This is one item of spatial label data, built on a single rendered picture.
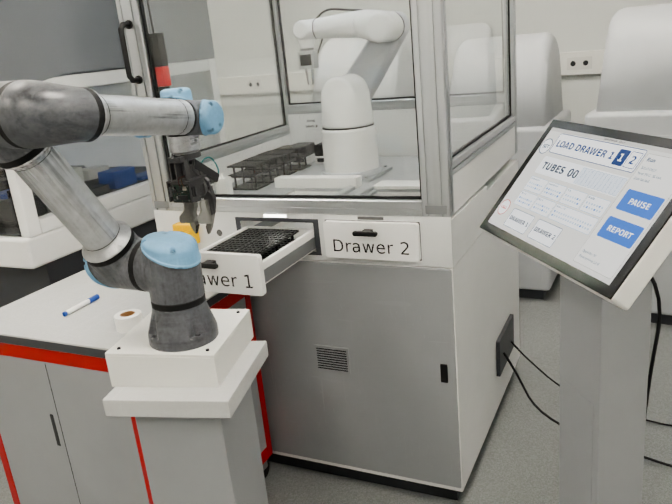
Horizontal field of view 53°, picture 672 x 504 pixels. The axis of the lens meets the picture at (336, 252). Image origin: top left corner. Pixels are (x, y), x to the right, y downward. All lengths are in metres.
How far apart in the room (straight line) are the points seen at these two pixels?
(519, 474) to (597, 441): 0.82
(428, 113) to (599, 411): 0.83
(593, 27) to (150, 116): 3.88
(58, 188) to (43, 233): 1.08
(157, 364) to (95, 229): 0.31
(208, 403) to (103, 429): 0.58
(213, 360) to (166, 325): 0.13
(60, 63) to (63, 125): 1.32
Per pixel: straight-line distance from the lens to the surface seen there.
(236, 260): 1.74
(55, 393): 2.00
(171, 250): 1.41
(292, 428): 2.36
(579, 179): 1.48
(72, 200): 1.40
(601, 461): 1.66
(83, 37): 2.62
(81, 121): 1.23
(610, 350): 1.53
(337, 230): 1.94
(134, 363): 1.50
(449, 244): 1.85
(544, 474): 2.42
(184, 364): 1.45
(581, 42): 4.91
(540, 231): 1.47
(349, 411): 2.21
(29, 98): 1.22
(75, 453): 2.07
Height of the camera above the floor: 1.43
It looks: 18 degrees down
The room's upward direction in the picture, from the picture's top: 6 degrees counter-clockwise
